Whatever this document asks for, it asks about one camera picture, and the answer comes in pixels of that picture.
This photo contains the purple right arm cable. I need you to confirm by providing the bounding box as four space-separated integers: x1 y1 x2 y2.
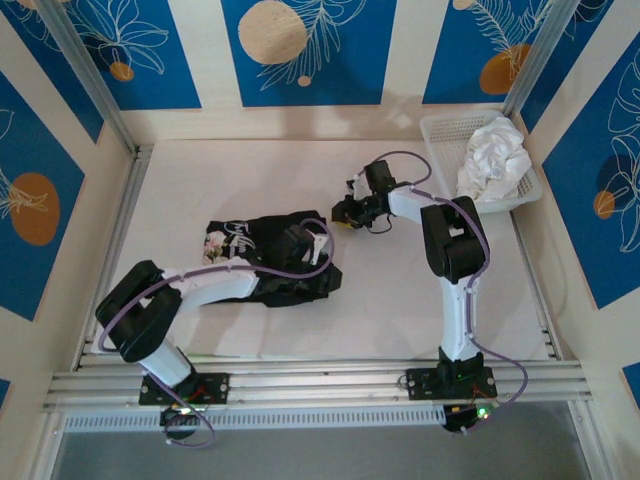
377 151 530 436

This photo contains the aluminium frame post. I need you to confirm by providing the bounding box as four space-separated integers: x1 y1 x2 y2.
35 0 140 157
501 0 585 117

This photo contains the black printed t-shirt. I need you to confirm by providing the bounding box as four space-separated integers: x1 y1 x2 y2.
202 209 345 309

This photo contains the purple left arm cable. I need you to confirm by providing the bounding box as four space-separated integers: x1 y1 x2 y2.
97 218 335 449

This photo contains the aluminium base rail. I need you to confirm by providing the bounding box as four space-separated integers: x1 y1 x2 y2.
42 355 596 412

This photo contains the grey slotted cable duct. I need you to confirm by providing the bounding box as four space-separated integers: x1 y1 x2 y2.
62 405 447 434

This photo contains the crumpled white cloth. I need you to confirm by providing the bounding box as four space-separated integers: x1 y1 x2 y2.
455 113 534 204

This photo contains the black controller board box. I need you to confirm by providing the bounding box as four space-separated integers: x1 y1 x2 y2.
159 405 205 441
442 402 496 434

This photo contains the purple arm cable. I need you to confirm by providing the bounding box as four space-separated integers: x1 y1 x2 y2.
377 151 530 436
97 218 335 449

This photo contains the white perforated plastic basket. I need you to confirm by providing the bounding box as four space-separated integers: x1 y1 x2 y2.
419 110 545 217

